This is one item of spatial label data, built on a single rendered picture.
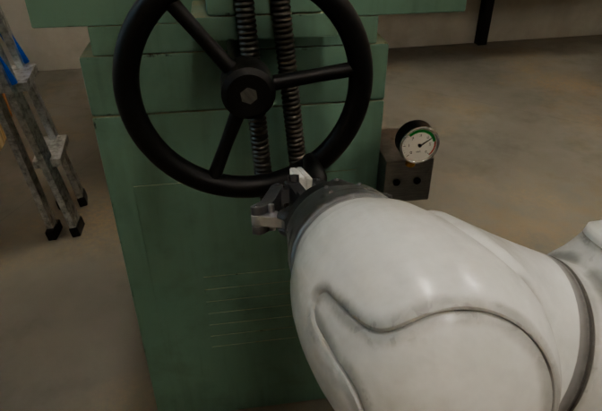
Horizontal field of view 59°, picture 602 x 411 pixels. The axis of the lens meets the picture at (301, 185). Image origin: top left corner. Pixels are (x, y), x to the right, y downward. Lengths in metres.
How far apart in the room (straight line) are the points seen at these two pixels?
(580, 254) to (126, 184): 0.69
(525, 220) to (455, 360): 1.74
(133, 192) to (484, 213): 1.32
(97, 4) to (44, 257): 1.15
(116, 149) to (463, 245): 0.68
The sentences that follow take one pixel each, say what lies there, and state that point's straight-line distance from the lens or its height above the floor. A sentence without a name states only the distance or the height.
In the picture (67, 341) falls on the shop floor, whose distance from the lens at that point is 1.50.
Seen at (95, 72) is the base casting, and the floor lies 0.78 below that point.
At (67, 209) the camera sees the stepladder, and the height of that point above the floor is 0.10.
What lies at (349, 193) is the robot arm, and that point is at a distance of 0.34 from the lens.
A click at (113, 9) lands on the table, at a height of 0.86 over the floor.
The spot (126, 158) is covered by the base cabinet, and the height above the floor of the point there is 0.64.
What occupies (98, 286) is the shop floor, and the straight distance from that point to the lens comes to 1.63.
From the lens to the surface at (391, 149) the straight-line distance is 0.89.
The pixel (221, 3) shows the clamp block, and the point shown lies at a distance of 0.66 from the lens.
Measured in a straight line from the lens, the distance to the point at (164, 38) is 0.78.
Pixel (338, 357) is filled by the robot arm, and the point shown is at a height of 0.86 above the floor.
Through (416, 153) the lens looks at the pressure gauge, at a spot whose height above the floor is 0.65.
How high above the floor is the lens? 1.03
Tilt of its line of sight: 32 degrees down
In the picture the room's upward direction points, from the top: straight up
